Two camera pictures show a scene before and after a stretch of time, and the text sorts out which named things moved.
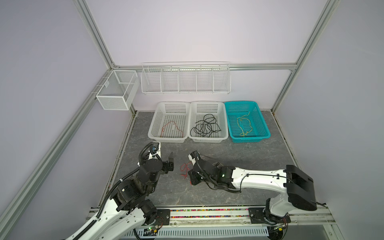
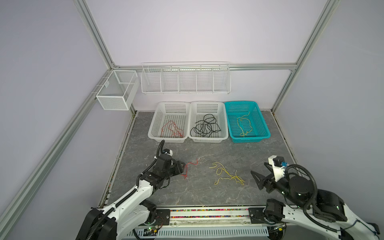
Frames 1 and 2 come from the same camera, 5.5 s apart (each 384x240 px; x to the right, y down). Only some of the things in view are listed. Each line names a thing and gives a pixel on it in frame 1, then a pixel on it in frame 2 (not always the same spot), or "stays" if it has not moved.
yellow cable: x=237 y=123 stays
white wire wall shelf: x=186 y=78 stays
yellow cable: x=238 y=125 stays
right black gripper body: x=196 y=179 to x=272 y=185
